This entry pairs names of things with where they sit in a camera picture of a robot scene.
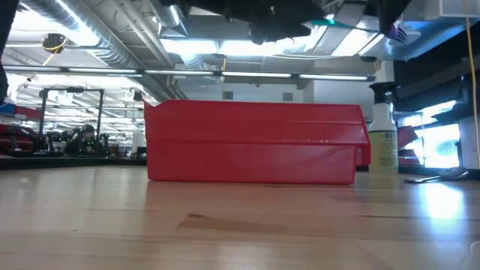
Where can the red plastic bin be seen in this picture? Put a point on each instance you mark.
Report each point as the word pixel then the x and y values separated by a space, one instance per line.
pixel 243 150

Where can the white ceiling access point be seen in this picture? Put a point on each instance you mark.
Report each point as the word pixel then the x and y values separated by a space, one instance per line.
pixel 412 37

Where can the red background shelf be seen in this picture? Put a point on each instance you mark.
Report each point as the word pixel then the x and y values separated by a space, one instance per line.
pixel 26 112

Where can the long ceiling light tube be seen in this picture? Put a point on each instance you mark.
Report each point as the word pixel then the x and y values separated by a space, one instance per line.
pixel 168 72

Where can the black background desk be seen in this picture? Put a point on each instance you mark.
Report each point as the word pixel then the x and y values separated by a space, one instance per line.
pixel 442 82

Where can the spray bottle with yellow label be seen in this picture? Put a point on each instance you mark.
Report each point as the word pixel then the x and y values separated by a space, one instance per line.
pixel 383 142

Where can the black metal table frame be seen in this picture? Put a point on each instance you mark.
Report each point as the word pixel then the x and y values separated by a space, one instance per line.
pixel 75 162

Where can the black background robot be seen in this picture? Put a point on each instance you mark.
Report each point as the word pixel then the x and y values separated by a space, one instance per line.
pixel 71 137

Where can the red background bin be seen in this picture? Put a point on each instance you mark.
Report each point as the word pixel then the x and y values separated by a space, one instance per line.
pixel 407 137

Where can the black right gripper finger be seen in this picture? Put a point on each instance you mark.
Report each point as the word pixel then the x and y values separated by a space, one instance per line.
pixel 390 13

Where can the black hanging camera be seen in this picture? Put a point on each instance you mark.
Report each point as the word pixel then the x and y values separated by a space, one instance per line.
pixel 137 96

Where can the black ceiling camera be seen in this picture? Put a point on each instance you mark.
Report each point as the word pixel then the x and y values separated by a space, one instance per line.
pixel 54 42

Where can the silver ventilation duct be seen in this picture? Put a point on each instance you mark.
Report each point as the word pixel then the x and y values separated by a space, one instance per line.
pixel 105 41

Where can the small grey wall plate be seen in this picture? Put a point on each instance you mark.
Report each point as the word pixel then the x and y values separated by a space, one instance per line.
pixel 287 96
pixel 227 95

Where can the black background station frame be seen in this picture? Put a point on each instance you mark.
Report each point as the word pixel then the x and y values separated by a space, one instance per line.
pixel 43 120

